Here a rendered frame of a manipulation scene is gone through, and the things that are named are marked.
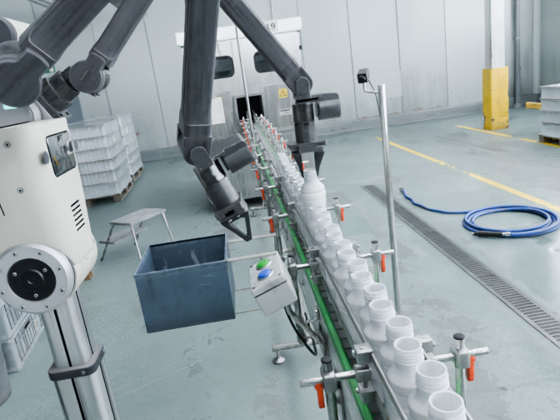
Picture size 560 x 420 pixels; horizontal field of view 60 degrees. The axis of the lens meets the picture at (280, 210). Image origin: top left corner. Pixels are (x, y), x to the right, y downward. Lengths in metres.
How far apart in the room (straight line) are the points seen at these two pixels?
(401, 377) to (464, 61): 11.96
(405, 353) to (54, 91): 1.02
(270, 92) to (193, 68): 4.88
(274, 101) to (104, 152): 2.93
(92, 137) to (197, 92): 6.69
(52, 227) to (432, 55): 11.48
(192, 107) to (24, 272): 0.49
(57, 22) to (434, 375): 0.75
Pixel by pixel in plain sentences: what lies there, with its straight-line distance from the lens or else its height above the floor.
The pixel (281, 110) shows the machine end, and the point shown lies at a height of 1.11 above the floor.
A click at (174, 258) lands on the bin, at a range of 1.99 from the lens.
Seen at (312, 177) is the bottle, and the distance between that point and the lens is 1.35.
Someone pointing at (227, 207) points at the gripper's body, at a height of 1.27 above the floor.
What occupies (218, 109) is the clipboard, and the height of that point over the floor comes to 1.22.
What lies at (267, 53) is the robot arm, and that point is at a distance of 1.30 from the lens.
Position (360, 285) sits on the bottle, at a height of 1.15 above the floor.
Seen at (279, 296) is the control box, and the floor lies 1.07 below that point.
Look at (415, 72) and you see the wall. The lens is 12.06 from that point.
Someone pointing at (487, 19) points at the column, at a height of 1.94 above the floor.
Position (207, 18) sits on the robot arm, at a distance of 0.91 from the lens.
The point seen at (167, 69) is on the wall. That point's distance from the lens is 11.37.
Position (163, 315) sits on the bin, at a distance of 1.75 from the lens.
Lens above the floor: 1.53
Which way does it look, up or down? 16 degrees down
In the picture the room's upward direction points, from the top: 8 degrees counter-clockwise
